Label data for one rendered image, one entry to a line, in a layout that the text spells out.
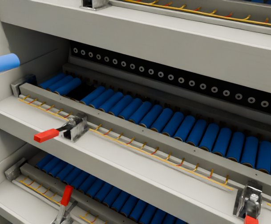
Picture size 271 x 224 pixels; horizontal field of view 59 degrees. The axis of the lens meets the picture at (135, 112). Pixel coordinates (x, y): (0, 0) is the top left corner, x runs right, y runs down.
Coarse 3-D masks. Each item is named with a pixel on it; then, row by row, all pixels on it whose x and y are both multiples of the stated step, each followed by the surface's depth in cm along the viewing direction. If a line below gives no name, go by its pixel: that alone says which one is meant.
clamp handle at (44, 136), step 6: (72, 120) 36; (66, 126) 36; (72, 126) 37; (42, 132) 32; (48, 132) 33; (54, 132) 33; (60, 132) 34; (36, 138) 31; (42, 138) 31; (48, 138) 32
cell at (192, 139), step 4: (200, 120) 40; (204, 120) 40; (196, 124) 39; (200, 124) 39; (204, 124) 40; (196, 128) 38; (200, 128) 38; (204, 128) 39; (192, 132) 38; (196, 132) 38; (200, 132) 38; (192, 136) 37; (196, 136) 37; (200, 136) 37; (188, 140) 36; (192, 140) 36; (196, 140) 36; (196, 144) 36
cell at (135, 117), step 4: (144, 104) 43; (148, 104) 43; (140, 108) 42; (144, 108) 42; (148, 108) 43; (136, 112) 41; (140, 112) 41; (144, 112) 42; (132, 116) 40; (136, 116) 40; (140, 116) 41; (144, 116) 42; (132, 120) 40; (136, 120) 40; (140, 120) 41
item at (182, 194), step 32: (32, 64) 49; (96, 64) 51; (0, 96) 45; (192, 96) 44; (0, 128) 45; (32, 128) 39; (64, 160) 40; (96, 160) 35; (128, 160) 35; (160, 160) 35; (128, 192) 35; (160, 192) 32; (192, 192) 31; (224, 192) 31
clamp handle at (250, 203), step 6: (252, 198) 27; (246, 204) 27; (252, 204) 27; (246, 210) 26; (252, 210) 26; (246, 216) 25; (252, 216) 25; (246, 222) 24; (252, 222) 24; (258, 222) 24
